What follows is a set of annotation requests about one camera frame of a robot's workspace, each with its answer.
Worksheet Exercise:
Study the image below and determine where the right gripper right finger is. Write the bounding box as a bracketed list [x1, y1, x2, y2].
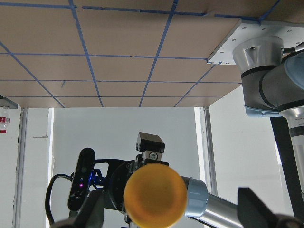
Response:
[237, 188, 278, 228]

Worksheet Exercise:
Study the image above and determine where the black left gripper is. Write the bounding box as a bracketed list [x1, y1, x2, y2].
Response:
[104, 132, 165, 213]

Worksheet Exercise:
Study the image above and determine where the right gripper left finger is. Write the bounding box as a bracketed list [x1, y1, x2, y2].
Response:
[69, 190, 105, 228]

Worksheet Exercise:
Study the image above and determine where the yellow push button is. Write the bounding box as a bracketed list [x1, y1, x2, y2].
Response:
[123, 163, 188, 228]

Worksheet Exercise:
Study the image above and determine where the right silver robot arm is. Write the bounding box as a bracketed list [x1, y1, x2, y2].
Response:
[50, 36, 304, 228]

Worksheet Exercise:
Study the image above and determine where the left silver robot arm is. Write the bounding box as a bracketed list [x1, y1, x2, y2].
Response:
[106, 132, 241, 228]

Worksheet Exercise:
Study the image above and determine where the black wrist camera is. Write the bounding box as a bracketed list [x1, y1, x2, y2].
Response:
[67, 148, 95, 211]

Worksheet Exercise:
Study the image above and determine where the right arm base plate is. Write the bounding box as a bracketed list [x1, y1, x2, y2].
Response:
[207, 19, 304, 65]

